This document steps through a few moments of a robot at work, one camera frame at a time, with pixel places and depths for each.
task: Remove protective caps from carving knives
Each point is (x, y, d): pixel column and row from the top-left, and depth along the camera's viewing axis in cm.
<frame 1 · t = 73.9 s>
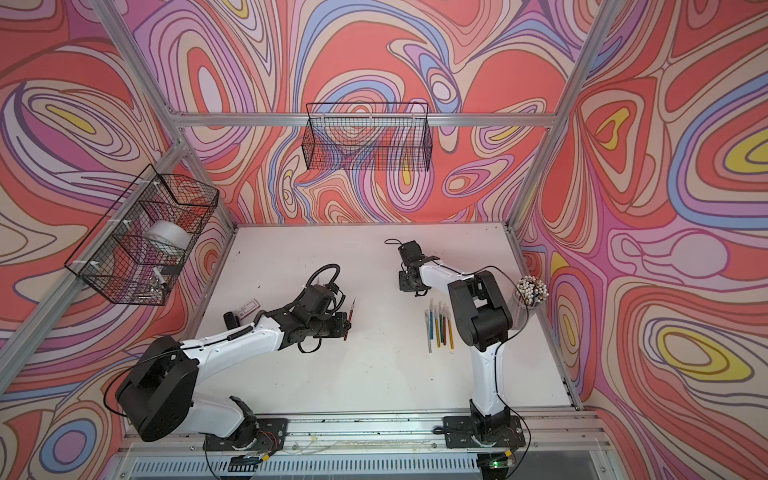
left hand: (354, 327, 85), fingers closed
right hand: (413, 289, 102), fingers closed
silver carving knife: (428, 321, 95), on the table
blue carving knife: (431, 320, 95), on the table

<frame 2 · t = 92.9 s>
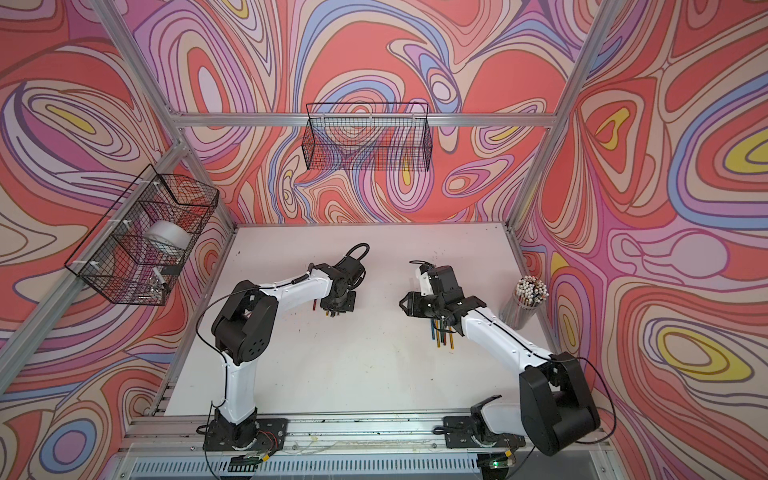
left hand: (347, 308, 97), fingers closed
right hand: (407, 310, 85), fingers open
the named things where they were.

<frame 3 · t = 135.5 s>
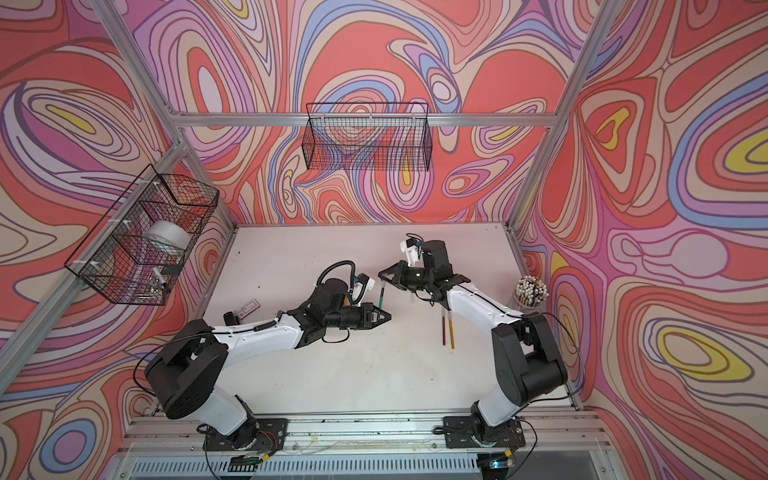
left hand: (393, 323, 78), fingers closed
right hand: (381, 280, 84), fingers closed
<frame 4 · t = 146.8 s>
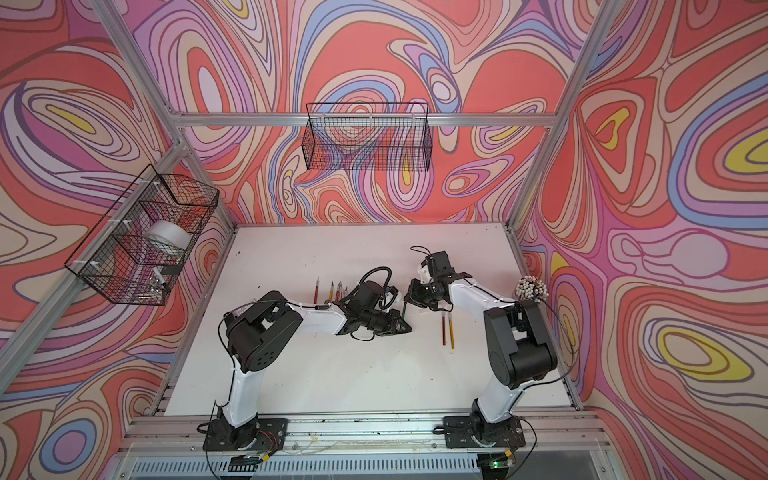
left hand: (413, 333, 87), fingers closed
right hand: (407, 304, 92), fingers closed
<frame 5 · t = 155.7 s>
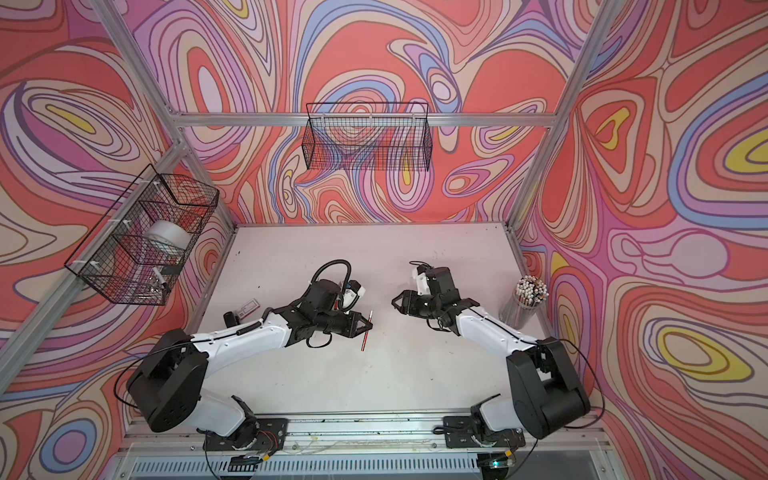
left hand: (373, 328, 81), fingers closed
right hand: (399, 310, 86), fingers open
